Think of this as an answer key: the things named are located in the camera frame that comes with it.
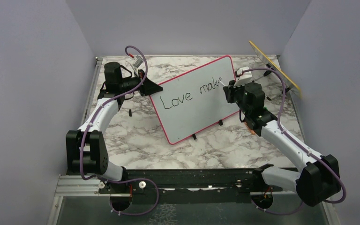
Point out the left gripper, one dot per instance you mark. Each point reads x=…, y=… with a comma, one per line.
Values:
x=148, y=87

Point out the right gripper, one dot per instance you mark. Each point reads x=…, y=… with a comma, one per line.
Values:
x=229, y=90

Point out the pink-framed whiteboard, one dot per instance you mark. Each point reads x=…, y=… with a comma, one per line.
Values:
x=194, y=100

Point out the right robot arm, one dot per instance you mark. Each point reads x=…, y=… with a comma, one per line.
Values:
x=317, y=176

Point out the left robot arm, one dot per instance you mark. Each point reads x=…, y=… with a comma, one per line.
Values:
x=86, y=148

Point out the orange marker cap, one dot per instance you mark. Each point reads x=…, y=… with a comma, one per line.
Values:
x=249, y=129

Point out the yellow-edged board on stand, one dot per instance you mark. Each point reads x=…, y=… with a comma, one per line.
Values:
x=290, y=84

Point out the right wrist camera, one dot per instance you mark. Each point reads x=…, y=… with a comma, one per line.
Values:
x=243, y=77

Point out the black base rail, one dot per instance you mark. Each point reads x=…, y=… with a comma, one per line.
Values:
x=187, y=186

